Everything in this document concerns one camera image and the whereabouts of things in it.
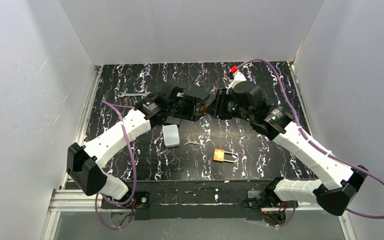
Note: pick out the aluminium frame rail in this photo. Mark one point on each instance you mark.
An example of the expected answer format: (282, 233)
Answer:
(72, 200)

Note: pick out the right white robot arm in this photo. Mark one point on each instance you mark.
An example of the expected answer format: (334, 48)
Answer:
(336, 184)

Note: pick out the silver open-end wrench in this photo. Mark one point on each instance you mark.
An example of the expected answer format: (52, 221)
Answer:
(124, 94)

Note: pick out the black square plate left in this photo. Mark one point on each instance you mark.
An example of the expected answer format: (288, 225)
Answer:
(172, 121)

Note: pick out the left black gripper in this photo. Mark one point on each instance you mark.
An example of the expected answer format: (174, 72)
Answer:
(191, 108)

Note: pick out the small brass padlock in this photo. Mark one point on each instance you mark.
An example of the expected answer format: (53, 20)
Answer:
(201, 108)

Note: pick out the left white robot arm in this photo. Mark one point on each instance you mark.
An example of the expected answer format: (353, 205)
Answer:
(85, 163)

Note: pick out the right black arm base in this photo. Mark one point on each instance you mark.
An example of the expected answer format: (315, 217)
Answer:
(275, 213)

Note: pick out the white rectangular box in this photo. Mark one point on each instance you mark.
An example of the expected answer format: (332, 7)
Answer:
(171, 135)

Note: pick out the large brass padlock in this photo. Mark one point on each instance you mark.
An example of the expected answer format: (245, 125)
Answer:
(222, 156)

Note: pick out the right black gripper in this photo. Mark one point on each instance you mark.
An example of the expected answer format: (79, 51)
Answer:
(220, 108)

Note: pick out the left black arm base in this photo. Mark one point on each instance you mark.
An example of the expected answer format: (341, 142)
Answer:
(121, 219)

